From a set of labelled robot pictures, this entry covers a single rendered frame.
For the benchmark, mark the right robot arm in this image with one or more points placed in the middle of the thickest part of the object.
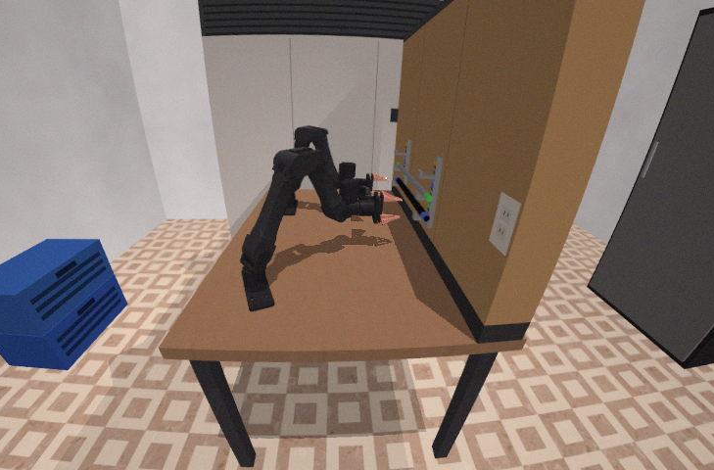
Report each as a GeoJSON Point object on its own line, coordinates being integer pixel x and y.
{"type": "Point", "coordinates": [259, 246]}

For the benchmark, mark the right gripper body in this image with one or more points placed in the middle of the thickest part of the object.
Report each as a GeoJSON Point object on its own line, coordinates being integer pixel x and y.
{"type": "Point", "coordinates": [372, 207]}

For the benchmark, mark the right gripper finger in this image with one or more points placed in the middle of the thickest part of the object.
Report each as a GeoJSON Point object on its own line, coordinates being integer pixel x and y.
{"type": "Point", "coordinates": [390, 216]}
{"type": "Point", "coordinates": [393, 199]}

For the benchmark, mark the large brown wooden panel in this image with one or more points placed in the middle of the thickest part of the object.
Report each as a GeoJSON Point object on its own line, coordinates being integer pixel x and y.
{"type": "Point", "coordinates": [515, 96]}

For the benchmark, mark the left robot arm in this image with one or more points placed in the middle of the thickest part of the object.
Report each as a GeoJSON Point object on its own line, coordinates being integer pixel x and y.
{"type": "Point", "coordinates": [320, 142]}

